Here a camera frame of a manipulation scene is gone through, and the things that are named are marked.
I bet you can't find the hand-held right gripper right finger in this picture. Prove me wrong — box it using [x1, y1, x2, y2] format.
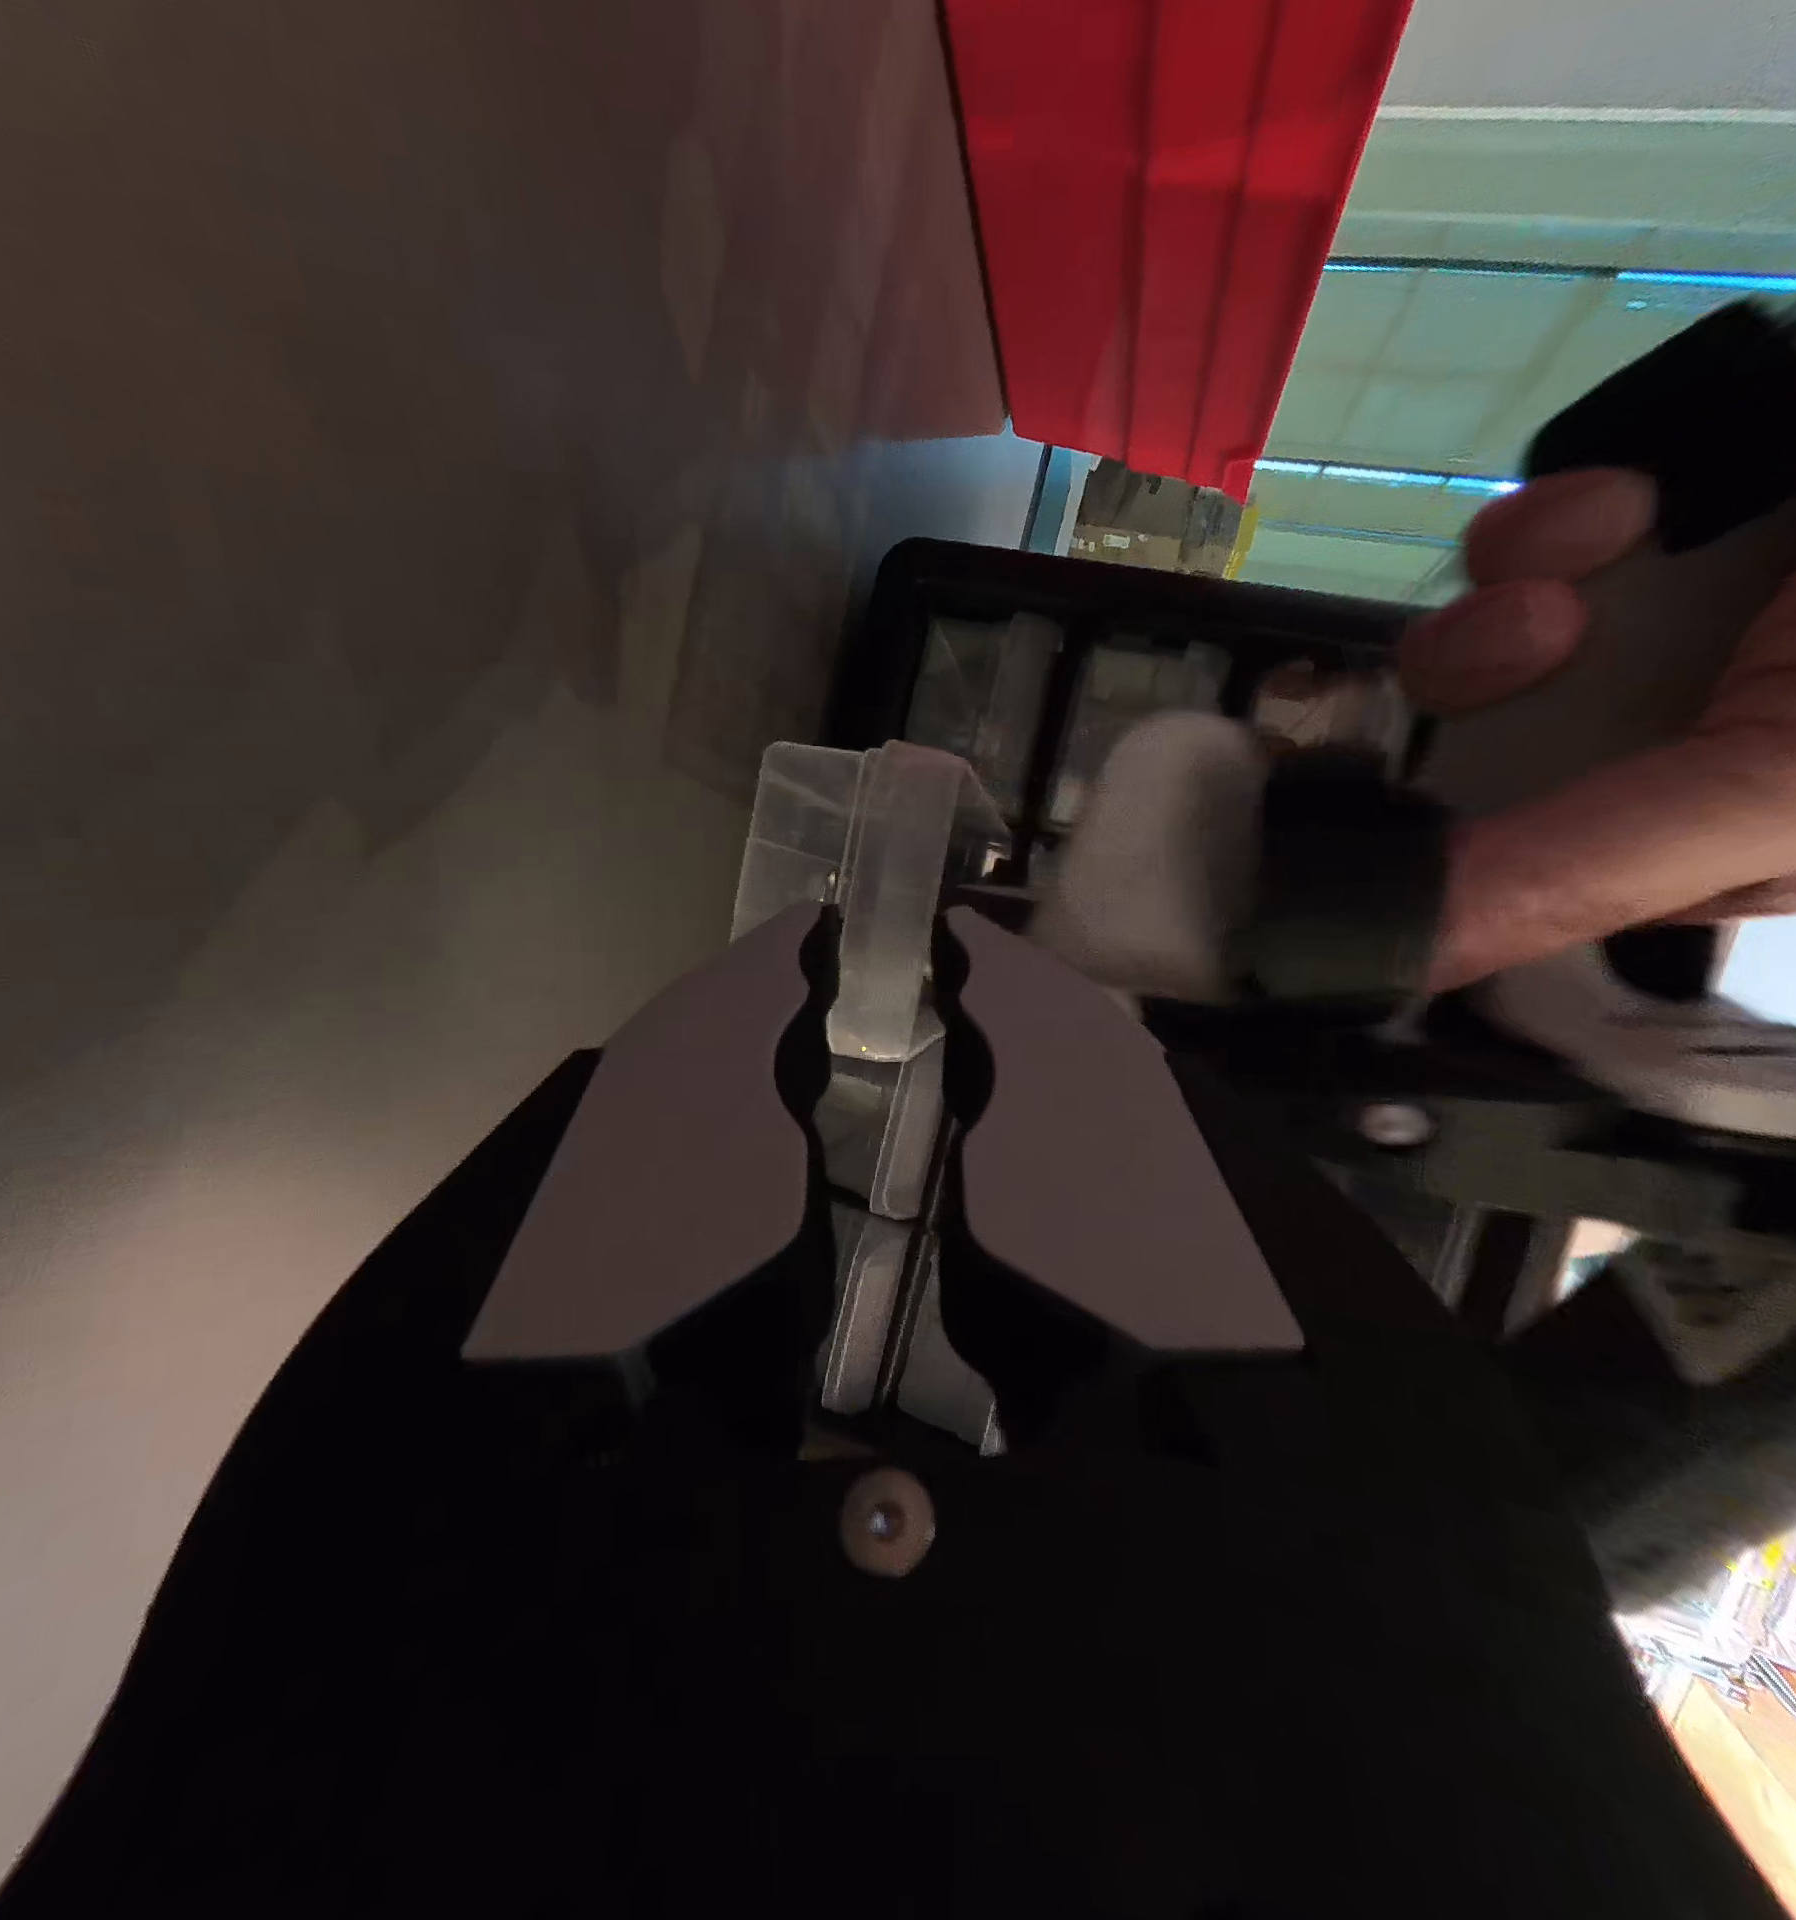
[938, 910, 1306, 1359]

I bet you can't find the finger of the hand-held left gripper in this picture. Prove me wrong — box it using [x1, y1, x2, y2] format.
[1057, 710, 1280, 1009]

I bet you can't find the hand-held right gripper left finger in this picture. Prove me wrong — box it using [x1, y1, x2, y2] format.
[463, 910, 840, 1368]

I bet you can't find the clear plastic drawer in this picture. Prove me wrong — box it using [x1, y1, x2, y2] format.
[734, 743, 1015, 1448]

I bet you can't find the black drawer cabinet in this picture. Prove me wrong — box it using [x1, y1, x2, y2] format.
[834, 534, 1576, 1336]

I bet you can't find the red plastic bin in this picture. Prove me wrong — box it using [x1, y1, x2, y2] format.
[938, 0, 1416, 503]

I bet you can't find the person's left hand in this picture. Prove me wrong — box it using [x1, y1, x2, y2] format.
[1399, 271, 1796, 997]

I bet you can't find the glass partition wall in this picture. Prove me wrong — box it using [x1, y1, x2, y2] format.
[1019, 107, 1796, 604]

